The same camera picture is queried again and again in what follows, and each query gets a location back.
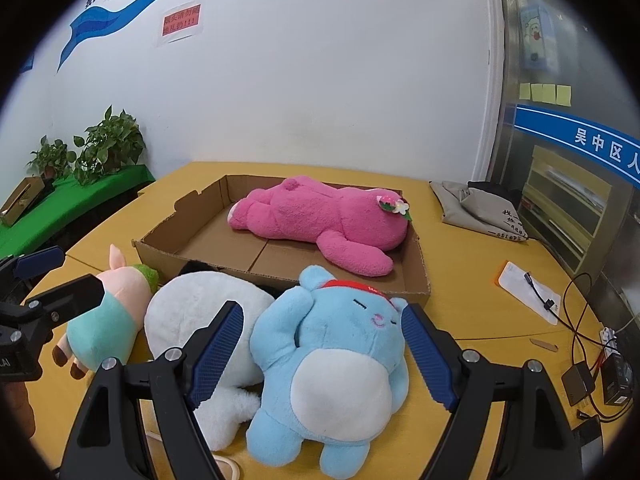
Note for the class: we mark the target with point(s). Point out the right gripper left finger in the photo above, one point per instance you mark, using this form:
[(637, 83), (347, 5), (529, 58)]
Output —
[(108, 440)]

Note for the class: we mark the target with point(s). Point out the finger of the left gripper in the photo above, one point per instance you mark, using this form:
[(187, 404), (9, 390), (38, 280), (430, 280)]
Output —
[(70, 299), (38, 263)]

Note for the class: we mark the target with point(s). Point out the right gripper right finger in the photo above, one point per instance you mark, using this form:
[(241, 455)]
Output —
[(535, 440)]

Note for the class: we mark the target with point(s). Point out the pig plush teal shirt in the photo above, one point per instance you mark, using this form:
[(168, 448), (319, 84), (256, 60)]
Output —
[(110, 329)]

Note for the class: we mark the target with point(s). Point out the white panda plush toy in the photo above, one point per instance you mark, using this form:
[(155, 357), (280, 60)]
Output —
[(190, 302)]

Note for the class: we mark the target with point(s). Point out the blue plush cat toy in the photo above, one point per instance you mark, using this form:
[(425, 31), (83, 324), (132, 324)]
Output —
[(332, 354)]

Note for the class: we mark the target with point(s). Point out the brown wooden box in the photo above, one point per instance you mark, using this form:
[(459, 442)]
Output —
[(23, 195)]

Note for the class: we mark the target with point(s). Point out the black power adapter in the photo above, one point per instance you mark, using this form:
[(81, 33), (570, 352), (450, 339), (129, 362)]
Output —
[(578, 382)]

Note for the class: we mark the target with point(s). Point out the green covered side table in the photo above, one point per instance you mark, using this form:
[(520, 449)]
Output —
[(71, 211)]

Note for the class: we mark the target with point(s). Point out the wooden stick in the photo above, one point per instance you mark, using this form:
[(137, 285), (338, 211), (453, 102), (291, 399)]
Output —
[(544, 344)]

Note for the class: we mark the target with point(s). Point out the potted green plant left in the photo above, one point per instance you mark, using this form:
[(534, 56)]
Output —
[(52, 160)]

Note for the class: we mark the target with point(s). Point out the potted green plant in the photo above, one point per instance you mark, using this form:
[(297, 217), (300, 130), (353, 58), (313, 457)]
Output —
[(52, 160), (114, 143)]

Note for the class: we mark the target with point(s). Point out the potted green plant right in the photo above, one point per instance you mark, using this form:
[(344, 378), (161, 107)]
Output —
[(114, 143)]

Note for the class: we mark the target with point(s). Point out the brown cardboard box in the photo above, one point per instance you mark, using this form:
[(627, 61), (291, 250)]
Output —
[(197, 230)]

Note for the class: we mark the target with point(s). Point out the white orange paper envelope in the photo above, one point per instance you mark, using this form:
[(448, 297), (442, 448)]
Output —
[(528, 291)]

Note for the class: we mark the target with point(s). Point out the grey cloth bag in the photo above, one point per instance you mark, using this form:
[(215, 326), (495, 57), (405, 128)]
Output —
[(478, 211)]

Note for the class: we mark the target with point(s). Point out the pink bear plush toy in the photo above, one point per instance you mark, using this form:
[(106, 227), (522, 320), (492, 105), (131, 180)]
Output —
[(354, 228)]

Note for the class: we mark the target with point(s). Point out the blue door banner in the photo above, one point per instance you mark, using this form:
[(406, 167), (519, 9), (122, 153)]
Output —
[(608, 147)]

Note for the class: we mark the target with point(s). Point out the yellow sticky notes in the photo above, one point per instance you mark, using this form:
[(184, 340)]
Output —
[(555, 94)]

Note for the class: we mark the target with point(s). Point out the red wall notice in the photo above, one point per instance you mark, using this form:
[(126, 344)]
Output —
[(180, 23)]

